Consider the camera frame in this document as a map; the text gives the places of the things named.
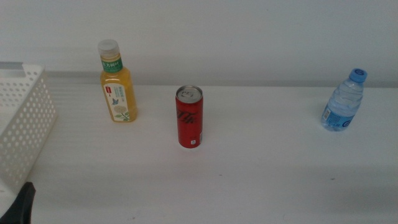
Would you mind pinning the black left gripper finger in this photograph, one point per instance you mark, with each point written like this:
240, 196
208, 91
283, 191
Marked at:
21, 205

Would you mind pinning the yellow tea bottle white cap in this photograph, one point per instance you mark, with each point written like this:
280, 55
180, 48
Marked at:
119, 93

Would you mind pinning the red cola can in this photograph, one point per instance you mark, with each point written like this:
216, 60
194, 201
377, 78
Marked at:
189, 121

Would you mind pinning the clear water bottle blue cap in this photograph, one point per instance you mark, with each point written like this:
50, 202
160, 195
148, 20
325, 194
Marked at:
342, 105

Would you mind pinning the white perforated plastic basket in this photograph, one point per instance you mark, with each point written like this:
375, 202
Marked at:
25, 124

